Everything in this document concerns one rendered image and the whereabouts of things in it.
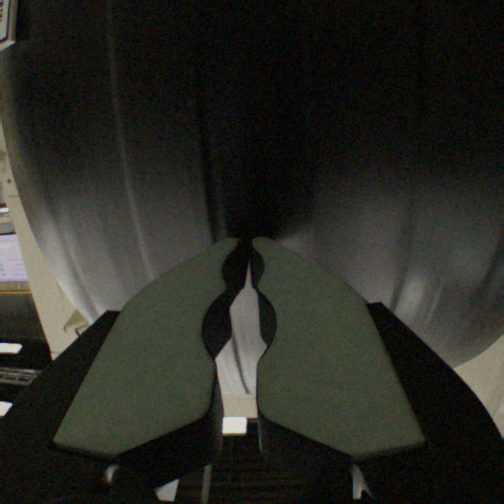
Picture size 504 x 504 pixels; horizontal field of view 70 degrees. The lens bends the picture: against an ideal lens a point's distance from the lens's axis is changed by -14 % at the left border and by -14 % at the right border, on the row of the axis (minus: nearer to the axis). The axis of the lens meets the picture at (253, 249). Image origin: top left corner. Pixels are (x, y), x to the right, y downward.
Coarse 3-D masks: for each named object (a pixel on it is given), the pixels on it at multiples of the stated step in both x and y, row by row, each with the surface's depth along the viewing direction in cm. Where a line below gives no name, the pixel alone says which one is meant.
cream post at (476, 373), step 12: (492, 348) 41; (480, 360) 44; (492, 360) 41; (456, 372) 51; (468, 372) 47; (480, 372) 44; (492, 372) 41; (468, 384) 47; (480, 384) 44; (492, 384) 41; (480, 396) 43; (492, 396) 41; (492, 408) 42
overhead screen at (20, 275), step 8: (0, 240) 371; (8, 240) 371; (16, 240) 371; (0, 248) 375; (8, 248) 374; (16, 248) 374; (0, 256) 378; (8, 256) 378; (16, 256) 378; (0, 264) 382; (8, 264) 382; (16, 264) 381; (0, 272) 385; (8, 272) 385; (16, 272) 385; (24, 272) 385; (0, 280) 389; (8, 280) 389; (16, 280) 389; (24, 280) 389
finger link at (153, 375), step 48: (240, 240) 12; (144, 288) 10; (192, 288) 10; (240, 288) 12; (144, 336) 8; (192, 336) 8; (96, 384) 7; (144, 384) 7; (192, 384) 7; (96, 432) 6; (144, 432) 6; (192, 432) 7
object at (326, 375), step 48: (288, 288) 10; (336, 288) 10; (288, 336) 8; (336, 336) 8; (288, 384) 7; (336, 384) 7; (384, 384) 7; (288, 432) 6; (336, 432) 6; (384, 432) 6
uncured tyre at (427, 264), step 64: (64, 0) 10; (128, 0) 10; (192, 0) 10; (256, 0) 10; (320, 0) 10; (384, 0) 10; (448, 0) 10; (0, 64) 14; (64, 64) 11; (128, 64) 11; (192, 64) 11; (256, 64) 11; (320, 64) 11; (384, 64) 11; (448, 64) 11; (64, 128) 12; (128, 128) 12; (192, 128) 12; (256, 128) 12; (320, 128) 12; (384, 128) 12; (448, 128) 12; (64, 192) 13; (128, 192) 13; (192, 192) 13; (256, 192) 13; (320, 192) 13; (384, 192) 13; (448, 192) 13; (64, 256) 15; (128, 256) 14; (192, 256) 14; (320, 256) 14; (384, 256) 14; (448, 256) 14; (256, 320) 16; (448, 320) 17
